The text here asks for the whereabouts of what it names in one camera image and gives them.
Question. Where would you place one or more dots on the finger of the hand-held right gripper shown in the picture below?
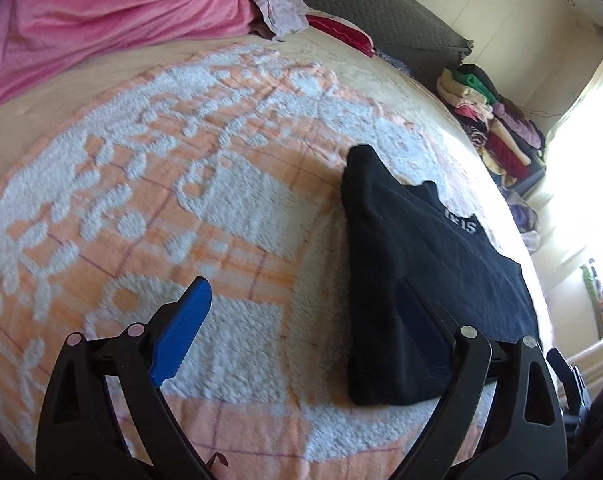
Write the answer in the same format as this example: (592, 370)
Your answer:
(569, 380)

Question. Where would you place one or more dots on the orange and white floral towel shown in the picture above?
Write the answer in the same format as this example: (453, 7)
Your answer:
(191, 200)

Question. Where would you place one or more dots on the pink blanket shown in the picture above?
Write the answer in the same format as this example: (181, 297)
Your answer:
(96, 15)

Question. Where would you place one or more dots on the pile of folded clothes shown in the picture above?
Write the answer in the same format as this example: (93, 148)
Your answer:
(491, 120)

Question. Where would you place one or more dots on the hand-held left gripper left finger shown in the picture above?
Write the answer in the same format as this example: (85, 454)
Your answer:
(179, 332)

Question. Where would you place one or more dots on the grey quilted headboard cushion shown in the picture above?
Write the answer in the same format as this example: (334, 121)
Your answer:
(391, 10)

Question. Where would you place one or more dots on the red cloth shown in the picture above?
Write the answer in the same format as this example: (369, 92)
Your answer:
(341, 30)

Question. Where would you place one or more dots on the purple crumpled clothes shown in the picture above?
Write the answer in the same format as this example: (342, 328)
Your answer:
(524, 215)

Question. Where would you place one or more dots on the black top with orange cuffs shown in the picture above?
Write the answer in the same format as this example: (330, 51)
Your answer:
(406, 240)

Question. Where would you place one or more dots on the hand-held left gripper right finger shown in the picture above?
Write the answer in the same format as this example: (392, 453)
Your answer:
(424, 332)

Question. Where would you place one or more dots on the white tub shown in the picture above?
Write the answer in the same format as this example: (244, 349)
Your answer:
(599, 357)

